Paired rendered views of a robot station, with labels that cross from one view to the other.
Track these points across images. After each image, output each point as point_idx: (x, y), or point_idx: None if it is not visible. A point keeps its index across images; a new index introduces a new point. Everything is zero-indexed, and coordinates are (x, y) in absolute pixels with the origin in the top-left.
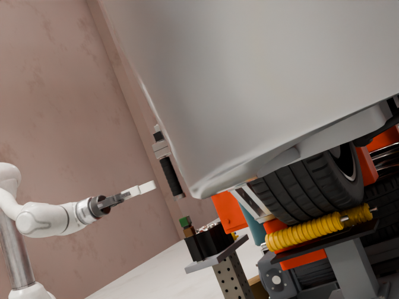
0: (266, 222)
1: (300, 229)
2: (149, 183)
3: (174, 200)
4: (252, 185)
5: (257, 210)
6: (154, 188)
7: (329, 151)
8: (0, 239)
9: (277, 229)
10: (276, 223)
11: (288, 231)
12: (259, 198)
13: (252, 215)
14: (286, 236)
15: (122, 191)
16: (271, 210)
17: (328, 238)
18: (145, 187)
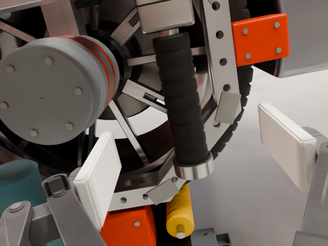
0: (142, 209)
1: (187, 187)
2: (111, 146)
3: (213, 168)
4: (242, 109)
5: (172, 177)
6: (120, 168)
7: (154, 99)
8: None
9: (149, 214)
10: (148, 205)
11: (186, 194)
12: (229, 132)
13: (61, 240)
14: (190, 201)
15: (309, 135)
16: (217, 154)
17: (158, 205)
18: (107, 172)
